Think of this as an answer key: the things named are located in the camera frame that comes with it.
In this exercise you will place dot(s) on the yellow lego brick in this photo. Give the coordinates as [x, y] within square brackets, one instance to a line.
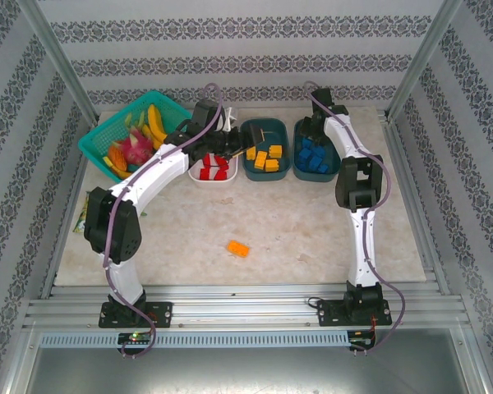
[276, 151]
[272, 164]
[261, 160]
[251, 154]

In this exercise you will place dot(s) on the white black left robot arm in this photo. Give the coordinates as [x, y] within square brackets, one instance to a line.
[156, 176]

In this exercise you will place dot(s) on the white plastic container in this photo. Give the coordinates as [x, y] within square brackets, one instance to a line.
[232, 174]

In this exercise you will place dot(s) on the dark teal plastic container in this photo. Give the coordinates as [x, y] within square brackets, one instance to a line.
[333, 164]
[281, 131]

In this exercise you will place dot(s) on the teal plastic mesh basket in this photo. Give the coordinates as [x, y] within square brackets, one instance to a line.
[176, 111]

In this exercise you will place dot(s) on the short yellow toy banana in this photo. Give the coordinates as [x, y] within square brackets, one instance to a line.
[153, 137]

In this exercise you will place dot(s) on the pink toy dragon fruit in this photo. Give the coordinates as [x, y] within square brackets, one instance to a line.
[137, 148]

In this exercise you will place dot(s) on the long orange lego brick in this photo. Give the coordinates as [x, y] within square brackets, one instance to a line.
[238, 248]

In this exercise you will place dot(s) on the yellow toy fruit slice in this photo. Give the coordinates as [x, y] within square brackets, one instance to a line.
[123, 173]

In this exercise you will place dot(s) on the orange toy fruit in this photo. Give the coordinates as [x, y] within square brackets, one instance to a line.
[117, 158]

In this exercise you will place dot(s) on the green yellow snack packet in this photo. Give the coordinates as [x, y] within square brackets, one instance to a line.
[81, 217]

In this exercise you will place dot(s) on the small controller circuit board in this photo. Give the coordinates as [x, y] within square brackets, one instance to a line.
[135, 337]
[361, 341]

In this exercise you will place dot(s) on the aluminium frame post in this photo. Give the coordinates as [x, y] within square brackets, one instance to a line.
[53, 53]
[425, 53]

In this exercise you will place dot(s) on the aluminium side rail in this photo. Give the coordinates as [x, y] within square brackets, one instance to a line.
[419, 213]
[68, 221]

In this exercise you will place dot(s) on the wide aluminium base rail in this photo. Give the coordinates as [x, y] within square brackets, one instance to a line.
[238, 312]

